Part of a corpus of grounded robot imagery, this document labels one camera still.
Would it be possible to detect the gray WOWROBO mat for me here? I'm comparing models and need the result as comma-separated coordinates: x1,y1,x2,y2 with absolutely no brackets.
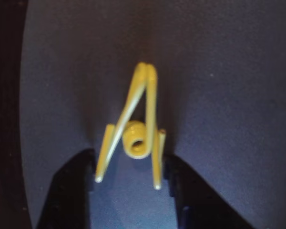
20,0,286,229

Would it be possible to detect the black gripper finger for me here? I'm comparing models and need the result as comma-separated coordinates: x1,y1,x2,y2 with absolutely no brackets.
165,154,255,229
35,147,96,229

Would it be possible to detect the yellow wire clip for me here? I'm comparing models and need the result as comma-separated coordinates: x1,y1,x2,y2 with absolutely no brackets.
94,62,167,191

